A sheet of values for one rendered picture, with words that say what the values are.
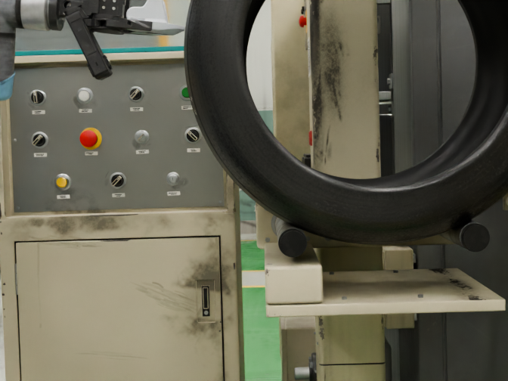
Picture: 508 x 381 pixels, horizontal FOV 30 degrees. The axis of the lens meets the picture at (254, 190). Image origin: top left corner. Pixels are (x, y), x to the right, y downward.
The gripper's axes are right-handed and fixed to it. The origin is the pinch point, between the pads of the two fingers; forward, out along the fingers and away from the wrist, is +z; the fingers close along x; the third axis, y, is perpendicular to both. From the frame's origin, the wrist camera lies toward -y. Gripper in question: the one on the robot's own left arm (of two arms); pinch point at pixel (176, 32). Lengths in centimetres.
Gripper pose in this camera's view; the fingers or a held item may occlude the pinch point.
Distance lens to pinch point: 154.9
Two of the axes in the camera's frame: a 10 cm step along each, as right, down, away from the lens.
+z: 10.0, 0.9, -0.1
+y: 0.9, -9.9, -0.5
